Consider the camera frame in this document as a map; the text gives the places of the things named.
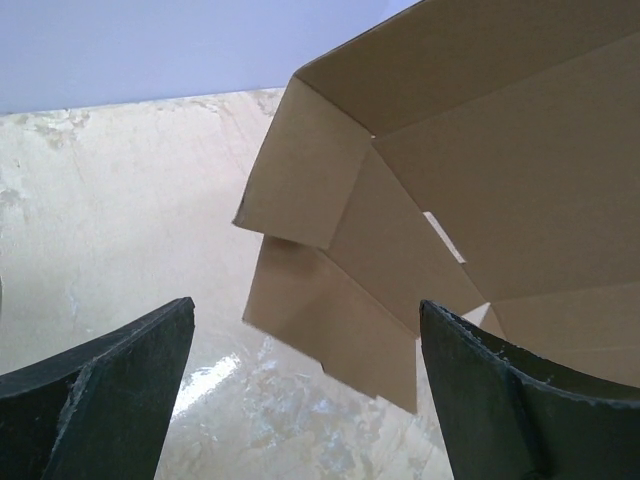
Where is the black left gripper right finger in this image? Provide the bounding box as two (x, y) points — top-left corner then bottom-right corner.
(420, 300), (639, 479)

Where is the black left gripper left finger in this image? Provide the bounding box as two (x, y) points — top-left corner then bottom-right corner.
(1, 297), (194, 479)

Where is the brown cardboard box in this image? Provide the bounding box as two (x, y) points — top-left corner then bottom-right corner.
(234, 1), (639, 412)

